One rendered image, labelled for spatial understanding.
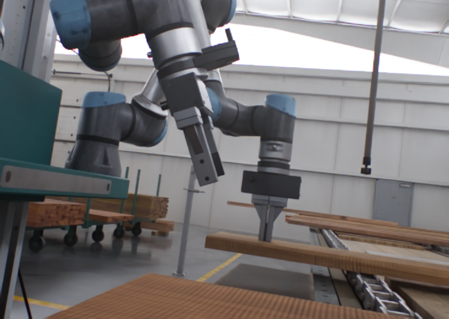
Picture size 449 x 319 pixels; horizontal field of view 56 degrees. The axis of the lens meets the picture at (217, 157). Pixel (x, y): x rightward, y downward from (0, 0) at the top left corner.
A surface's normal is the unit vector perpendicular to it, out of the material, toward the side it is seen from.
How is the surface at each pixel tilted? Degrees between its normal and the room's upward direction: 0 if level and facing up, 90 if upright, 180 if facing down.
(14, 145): 90
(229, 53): 88
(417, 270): 31
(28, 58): 90
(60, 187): 90
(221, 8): 121
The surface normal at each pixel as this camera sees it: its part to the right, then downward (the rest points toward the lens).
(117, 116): 0.78, 0.04
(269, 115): -0.61, -0.15
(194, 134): 0.07, 0.50
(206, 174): -0.08, 0.03
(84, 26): 0.30, 0.51
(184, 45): 0.42, -0.12
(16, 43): 0.97, 0.11
